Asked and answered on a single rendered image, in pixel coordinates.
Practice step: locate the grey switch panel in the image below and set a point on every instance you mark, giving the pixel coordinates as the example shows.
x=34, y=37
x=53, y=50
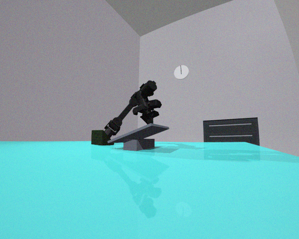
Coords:
x=135, y=141

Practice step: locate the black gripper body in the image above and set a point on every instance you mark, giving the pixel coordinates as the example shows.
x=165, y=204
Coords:
x=142, y=108

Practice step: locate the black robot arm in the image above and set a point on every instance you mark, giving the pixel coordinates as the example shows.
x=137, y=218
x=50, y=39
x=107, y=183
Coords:
x=146, y=90

